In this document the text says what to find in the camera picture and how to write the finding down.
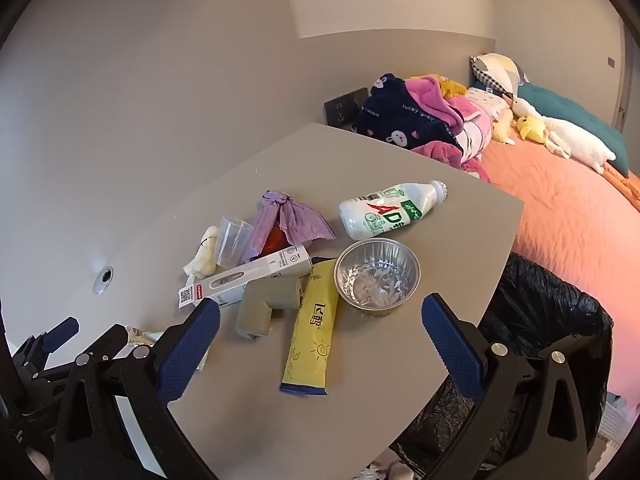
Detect pink fleece blanket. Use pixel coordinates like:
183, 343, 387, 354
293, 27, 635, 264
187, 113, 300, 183
404, 75, 466, 133

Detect patchwork pillow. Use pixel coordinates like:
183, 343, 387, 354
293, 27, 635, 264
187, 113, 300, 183
469, 52, 527, 99

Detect black trash bag bin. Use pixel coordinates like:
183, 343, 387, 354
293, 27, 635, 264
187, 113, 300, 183
390, 252, 615, 480

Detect navy rabbit print blanket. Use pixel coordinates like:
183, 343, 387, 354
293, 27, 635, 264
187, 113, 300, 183
352, 73, 464, 151

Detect small cream plush toy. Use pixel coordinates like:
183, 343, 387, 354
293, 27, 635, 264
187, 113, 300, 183
183, 225, 221, 279

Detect pink printed blanket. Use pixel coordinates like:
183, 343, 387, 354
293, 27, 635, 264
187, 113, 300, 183
410, 110, 495, 184

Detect foil bowl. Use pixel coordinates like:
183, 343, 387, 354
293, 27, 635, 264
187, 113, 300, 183
333, 238, 421, 318

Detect white printed pillow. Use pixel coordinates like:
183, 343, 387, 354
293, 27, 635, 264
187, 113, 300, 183
465, 87, 512, 122

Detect dark wall socket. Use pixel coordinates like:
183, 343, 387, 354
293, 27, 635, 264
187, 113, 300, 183
323, 87, 370, 128

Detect white milk bottle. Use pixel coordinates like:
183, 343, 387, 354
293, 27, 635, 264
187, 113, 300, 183
338, 179, 448, 241

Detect crumpled white tissue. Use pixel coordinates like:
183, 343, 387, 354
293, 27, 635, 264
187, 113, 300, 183
350, 449, 427, 480

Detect yellow cloth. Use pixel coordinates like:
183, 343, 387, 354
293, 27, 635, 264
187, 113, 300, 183
434, 73, 469, 99

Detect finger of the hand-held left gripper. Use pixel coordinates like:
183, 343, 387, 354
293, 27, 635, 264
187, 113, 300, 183
75, 324, 132, 361
30, 316, 81, 361

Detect yellow duck plush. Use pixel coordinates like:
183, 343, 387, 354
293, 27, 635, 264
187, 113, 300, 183
515, 114, 549, 142

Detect orange bedsheet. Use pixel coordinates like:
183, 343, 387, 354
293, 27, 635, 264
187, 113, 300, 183
479, 134, 640, 403

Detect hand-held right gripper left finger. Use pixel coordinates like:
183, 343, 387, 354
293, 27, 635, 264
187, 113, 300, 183
54, 299, 221, 480

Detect white goose plush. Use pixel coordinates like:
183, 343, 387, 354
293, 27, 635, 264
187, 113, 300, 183
510, 94, 617, 175

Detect cream dotted pillow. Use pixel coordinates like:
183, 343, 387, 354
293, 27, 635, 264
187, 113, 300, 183
491, 109, 517, 147

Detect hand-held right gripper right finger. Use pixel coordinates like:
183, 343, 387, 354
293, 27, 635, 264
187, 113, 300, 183
421, 293, 613, 480

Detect round metal wall grommet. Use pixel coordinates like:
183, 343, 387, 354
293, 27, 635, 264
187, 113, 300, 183
92, 267, 115, 295

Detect crumpled paper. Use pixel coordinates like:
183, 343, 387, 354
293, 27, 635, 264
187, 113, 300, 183
126, 325, 162, 347

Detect clear plastic cup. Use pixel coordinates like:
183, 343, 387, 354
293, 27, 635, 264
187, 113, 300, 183
214, 215, 256, 269

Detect white cardboard box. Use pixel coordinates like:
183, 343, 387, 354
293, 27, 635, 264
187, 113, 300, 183
177, 243, 314, 310

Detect yellow snack packet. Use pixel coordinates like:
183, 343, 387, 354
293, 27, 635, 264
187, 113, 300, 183
279, 257, 340, 395

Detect teal cushion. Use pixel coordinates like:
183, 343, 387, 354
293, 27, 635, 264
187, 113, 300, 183
472, 80, 632, 179

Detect grey foam corner piece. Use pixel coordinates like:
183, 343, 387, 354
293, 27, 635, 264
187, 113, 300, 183
235, 276, 304, 342

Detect purple plastic bag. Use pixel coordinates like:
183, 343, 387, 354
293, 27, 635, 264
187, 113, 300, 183
240, 189, 337, 265

